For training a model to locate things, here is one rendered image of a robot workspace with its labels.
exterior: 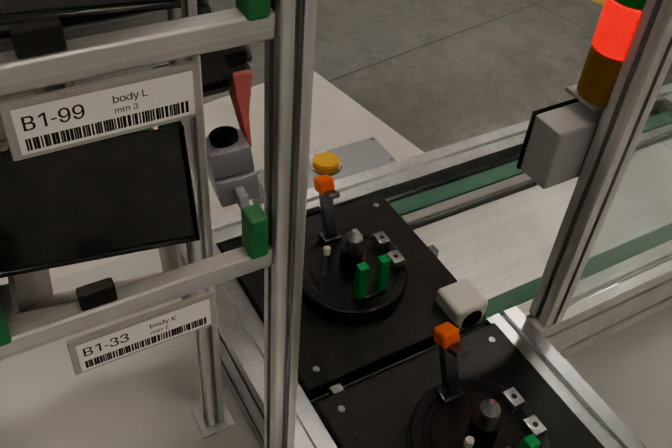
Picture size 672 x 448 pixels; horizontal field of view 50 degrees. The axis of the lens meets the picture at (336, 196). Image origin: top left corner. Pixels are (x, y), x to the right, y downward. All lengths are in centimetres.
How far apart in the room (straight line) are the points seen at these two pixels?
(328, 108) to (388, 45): 200
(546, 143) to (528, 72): 260
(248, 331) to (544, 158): 38
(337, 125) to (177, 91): 99
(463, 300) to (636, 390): 28
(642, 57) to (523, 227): 46
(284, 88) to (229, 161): 39
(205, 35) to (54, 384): 69
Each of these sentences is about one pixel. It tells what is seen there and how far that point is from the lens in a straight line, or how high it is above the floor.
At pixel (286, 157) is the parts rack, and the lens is 40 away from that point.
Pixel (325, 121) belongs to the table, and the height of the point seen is 86.
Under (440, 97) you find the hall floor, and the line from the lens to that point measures 304.
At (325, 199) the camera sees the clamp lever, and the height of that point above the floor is 105.
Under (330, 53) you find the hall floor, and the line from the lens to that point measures 325.
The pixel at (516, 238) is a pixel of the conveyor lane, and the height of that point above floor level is 92.
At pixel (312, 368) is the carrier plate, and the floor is 97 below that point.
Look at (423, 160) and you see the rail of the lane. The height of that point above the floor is 96.
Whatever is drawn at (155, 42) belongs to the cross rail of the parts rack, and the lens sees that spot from 34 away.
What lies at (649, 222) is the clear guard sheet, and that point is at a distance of 94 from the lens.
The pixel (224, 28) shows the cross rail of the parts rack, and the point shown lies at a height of 147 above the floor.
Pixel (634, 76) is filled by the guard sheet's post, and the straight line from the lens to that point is 71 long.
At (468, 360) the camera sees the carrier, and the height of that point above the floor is 97.
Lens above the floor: 163
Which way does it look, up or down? 41 degrees down
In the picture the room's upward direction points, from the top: 5 degrees clockwise
